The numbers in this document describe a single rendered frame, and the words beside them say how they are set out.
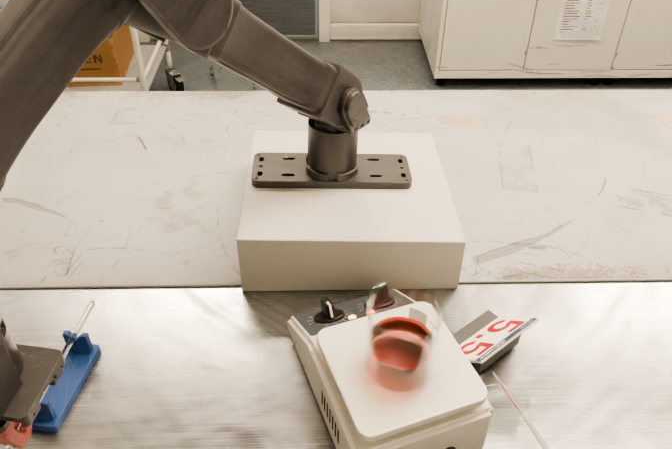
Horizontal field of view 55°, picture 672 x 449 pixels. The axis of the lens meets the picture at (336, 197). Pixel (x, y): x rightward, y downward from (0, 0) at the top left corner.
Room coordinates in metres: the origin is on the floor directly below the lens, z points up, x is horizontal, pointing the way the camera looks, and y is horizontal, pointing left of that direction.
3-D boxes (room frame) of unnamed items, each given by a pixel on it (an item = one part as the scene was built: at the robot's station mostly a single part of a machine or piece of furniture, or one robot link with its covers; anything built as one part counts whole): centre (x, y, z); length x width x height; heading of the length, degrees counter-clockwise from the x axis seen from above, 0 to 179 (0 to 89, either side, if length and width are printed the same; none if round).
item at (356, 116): (0.67, 0.01, 1.07); 0.09 x 0.06 x 0.06; 53
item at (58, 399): (0.40, 0.27, 0.92); 0.10 x 0.03 x 0.04; 172
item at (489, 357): (0.45, -0.16, 0.92); 0.09 x 0.06 x 0.04; 129
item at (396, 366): (0.35, -0.06, 1.03); 0.07 x 0.06 x 0.08; 9
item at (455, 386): (0.36, -0.06, 0.98); 0.12 x 0.12 x 0.01; 21
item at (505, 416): (0.38, -0.16, 0.91); 0.06 x 0.06 x 0.02
